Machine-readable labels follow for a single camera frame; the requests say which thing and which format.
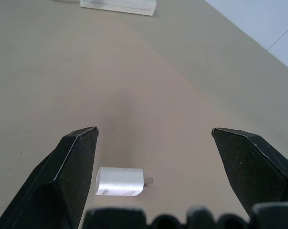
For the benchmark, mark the white wooden block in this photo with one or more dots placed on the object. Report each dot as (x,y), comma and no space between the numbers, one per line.
(120,6)

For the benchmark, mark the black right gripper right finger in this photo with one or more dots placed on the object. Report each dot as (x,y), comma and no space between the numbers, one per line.
(251,167)

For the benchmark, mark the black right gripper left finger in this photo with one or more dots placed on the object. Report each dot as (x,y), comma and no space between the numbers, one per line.
(62,181)

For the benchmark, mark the white plug adapter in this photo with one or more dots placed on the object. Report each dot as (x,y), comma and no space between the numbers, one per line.
(120,181)

